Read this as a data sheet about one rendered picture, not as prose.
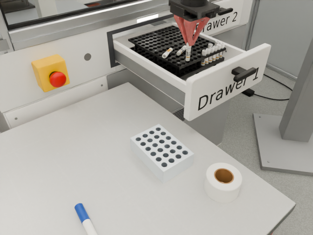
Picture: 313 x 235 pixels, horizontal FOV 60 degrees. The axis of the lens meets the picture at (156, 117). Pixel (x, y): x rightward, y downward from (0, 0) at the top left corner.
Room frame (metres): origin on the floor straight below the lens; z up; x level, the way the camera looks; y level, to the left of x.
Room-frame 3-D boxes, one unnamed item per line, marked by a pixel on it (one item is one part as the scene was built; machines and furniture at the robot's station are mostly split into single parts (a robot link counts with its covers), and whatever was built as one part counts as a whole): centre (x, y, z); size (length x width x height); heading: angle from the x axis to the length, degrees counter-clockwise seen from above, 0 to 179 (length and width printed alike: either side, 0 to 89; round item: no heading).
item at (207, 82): (0.58, -0.18, 0.87); 0.29 x 0.02 x 0.11; 129
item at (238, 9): (1.03, -0.22, 0.87); 0.29 x 0.02 x 0.11; 129
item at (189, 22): (0.63, -0.08, 0.99); 0.07 x 0.07 x 0.09; 38
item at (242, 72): (0.56, -0.20, 0.91); 0.07 x 0.04 x 0.01; 129
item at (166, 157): (0.43, -0.01, 0.78); 0.12 x 0.08 x 0.04; 37
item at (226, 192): (0.34, -0.13, 0.78); 0.07 x 0.07 x 0.04
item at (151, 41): (0.73, -0.05, 0.87); 0.22 x 0.18 x 0.06; 39
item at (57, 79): (0.58, 0.25, 0.88); 0.04 x 0.03 x 0.04; 129
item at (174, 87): (0.74, -0.05, 0.86); 0.40 x 0.26 x 0.06; 39
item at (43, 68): (0.61, 0.27, 0.88); 0.07 x 0.05 x 0.07; 129
